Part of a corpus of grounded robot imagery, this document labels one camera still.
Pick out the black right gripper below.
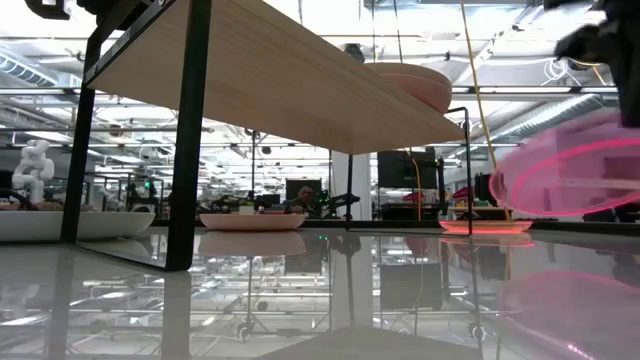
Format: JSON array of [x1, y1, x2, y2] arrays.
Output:
[[543, 0, 640, 128]]

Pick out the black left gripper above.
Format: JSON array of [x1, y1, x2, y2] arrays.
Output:
[[23, 0, 151, 27]]

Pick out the pink translucent plate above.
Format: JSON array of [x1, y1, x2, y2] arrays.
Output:
[[488, 110, 640, 219]]

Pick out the orange translucent plate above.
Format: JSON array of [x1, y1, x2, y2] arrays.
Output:
[[438, 219, 534, 235]]

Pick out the pink ceramic plate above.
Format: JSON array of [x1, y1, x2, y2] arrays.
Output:
[[198, 213, 307, 232], [379, 72, 454, 115]]

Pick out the grey ceramic plate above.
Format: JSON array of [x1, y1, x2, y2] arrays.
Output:
[[0, 209, 156, 244]]

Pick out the wooden shelf black metal legs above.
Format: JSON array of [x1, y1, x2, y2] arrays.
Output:
[[59, 0, 474, 274]]

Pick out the large black monitor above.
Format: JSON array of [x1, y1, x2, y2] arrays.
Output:
[[377, 149, 439, 190]]

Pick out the small black monitor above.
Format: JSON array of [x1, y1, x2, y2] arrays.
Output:
[[285, 178, 323, 201]]

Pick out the person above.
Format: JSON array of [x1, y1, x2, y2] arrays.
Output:
[[284, 184, 319, 216]]

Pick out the white building column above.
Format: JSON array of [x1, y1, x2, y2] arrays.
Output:
[[332, 152, 372, 221]]

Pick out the black metal table frame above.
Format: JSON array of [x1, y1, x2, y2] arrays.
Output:
[[154, 218, 640, 234]]

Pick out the yellow cable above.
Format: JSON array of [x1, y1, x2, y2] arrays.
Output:
[[458, 0, 512, 222]]

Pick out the black ceiling cable reel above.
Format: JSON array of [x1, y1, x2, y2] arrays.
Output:
[[343, 43, 366, 64]]

